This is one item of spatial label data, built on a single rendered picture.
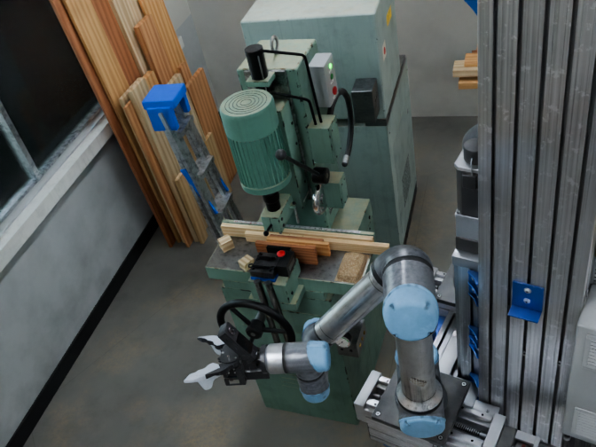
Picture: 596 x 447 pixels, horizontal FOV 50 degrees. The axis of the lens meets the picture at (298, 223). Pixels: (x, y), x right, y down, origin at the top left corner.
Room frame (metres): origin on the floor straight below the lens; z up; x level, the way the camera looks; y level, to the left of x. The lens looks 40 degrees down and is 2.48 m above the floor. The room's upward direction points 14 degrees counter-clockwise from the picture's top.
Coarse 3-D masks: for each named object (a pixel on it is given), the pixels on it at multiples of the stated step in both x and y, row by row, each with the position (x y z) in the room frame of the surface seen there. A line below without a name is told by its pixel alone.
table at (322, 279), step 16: (240, 240) 1.89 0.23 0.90; (224, 256) 1.82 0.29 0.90; (240, 256) 1.80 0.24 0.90; (256, 256) 1.78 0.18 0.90; (320, 256) 1.70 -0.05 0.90; (336, 256) 1.68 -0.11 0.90; (208, 272) 1.78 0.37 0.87; (224, 272) 1.75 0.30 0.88; (240, 272) 1.72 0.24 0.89; (304, 272) 1.64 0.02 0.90; (320, 272) 1.62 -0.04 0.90; (336, 272) 1.60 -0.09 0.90; (304, 288) 1.60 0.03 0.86; (320, 288) 1.58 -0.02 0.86; (336, 288) 1.55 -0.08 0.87; (288, 304) 1.54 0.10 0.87
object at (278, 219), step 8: (280, 200) 1.85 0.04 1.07; (288, 200) 1.85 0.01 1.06; (280, 208) 1.80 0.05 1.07; (288, 208) 1.83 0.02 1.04; (264, 216) 1.78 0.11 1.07; (272, 216) 1.77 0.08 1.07; (280, 216) 1.77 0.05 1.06; (288, 216) 1.82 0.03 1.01; (264, 224) 1.78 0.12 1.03; (272, 224) 1.77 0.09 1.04; (280, 224) 1.76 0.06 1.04
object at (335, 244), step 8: (248, 232) 1.87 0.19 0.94; (256, 232) 1.86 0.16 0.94; (272, 232) 1.84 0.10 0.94; (248, 240) 1.87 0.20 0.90; (328, 240) 1.72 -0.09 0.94; (336, 240) 1.71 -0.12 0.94; (344, 240) 1.70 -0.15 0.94; (352, 240) 1.69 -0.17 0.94; (336, 248) 1.71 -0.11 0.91; (344, 248) 1.69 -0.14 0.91; (352, 248) 1.68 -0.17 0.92; (360, 248) 1.67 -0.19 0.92; (368, 248) 1.65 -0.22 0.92; (376, 248) 1.64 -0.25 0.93; (384, 248) 1.62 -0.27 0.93
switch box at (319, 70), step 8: (320, 56) 2.06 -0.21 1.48; (328, 56) 2.04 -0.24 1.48; (312, 64) 2.01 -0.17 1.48; (320, 64) 2.00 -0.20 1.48; (328, 64) 2.01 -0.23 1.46; (312, 72) 2.00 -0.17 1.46; (320, 72) 1.98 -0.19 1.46; (328, 72) 2.00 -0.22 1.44; (312, 80) 2.00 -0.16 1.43; (320, 80) 1.98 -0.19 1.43; (328, 80) 1.99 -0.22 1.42; (320, 88) 1.99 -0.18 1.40; (328, 88) 1.98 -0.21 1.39; (320, 96) 1.99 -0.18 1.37; (328, 96) 1.98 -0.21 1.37; (320, 104) 1.99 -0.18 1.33; (328, 104) 1.98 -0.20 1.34
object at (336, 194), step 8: (336, 176) 1.90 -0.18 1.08; (344, 176) 1.90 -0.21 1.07; (328, 184) 1.87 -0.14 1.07; (336, 184) 1.86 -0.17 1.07; (344, 184) 1.89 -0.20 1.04; (328, 192) 1.88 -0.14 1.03; (336, 192) 1.86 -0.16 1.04; (344, 192) 1.88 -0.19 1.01; (328, 200) 1.88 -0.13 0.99; (336, 200) 1.87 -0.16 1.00; (344, 200) 1.87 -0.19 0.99
